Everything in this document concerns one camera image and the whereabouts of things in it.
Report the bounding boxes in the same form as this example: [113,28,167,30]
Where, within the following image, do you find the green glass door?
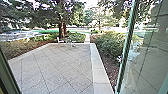
[114,0,168,94]

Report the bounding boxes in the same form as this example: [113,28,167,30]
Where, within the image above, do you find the low green bush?
[65,31,87,43]

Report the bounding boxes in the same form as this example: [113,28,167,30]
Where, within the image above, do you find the white garden chair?
[65,38,78,49]
[55,36,66,46]

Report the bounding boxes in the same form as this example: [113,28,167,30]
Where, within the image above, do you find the dark green shrub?
[93,31,128,58]

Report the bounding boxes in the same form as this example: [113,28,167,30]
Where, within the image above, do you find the tree trunk outdoors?
[57,14,68,40]

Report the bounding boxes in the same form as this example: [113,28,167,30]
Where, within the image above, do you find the white outdoor railing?
[0,30,38,40]

